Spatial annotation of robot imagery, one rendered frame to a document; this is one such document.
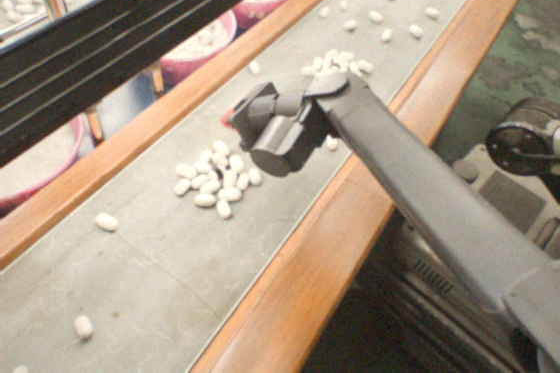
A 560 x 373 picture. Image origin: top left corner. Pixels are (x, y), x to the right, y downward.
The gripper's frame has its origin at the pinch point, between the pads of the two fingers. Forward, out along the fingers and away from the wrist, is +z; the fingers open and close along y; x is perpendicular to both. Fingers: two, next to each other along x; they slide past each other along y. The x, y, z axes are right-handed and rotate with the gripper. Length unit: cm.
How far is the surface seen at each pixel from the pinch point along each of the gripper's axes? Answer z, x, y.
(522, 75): 17, 98, -182
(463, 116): 28, 88, -133
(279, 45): 14.1, 0.8, -33.8
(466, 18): -12, 20, -71
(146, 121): 15.6, -4.6, 3.9
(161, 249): 2.8, 8.9, 20.7
